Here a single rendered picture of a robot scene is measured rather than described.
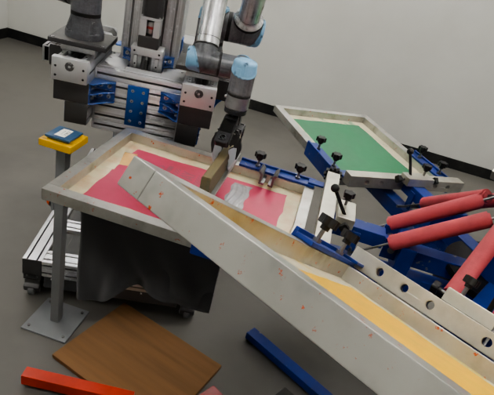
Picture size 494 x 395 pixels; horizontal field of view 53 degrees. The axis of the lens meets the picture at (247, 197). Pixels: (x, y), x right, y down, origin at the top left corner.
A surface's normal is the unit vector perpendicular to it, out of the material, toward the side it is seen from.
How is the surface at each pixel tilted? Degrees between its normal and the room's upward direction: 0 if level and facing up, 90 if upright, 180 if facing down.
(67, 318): 0
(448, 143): 90
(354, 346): 58
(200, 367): 0
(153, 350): 0
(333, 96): 90
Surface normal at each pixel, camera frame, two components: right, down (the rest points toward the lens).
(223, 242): -0.45, -0.26
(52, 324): 0.22, -0.85
